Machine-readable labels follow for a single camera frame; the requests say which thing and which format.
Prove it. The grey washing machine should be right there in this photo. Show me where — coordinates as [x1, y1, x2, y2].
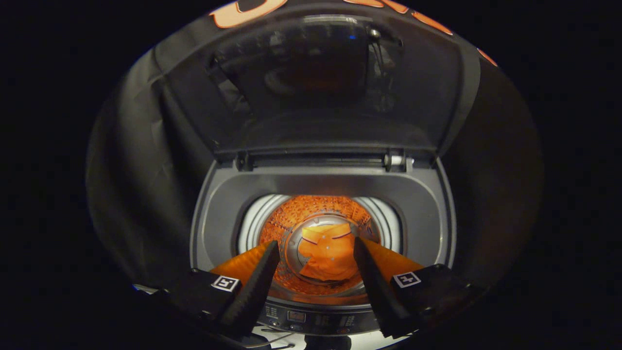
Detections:
[190, 150, 458, 337]

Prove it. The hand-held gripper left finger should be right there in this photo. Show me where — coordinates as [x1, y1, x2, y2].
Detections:
[163, 240, 282, 340]

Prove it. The yellow polo shirt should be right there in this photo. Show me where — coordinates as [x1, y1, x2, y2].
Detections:
[297, 223, 361, 282]

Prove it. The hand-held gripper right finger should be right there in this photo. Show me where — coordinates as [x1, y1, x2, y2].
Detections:
[353, 236, 487, 340]

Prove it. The dark washing machine lid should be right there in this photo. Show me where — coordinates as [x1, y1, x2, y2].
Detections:
[155, 12, 483, 165]

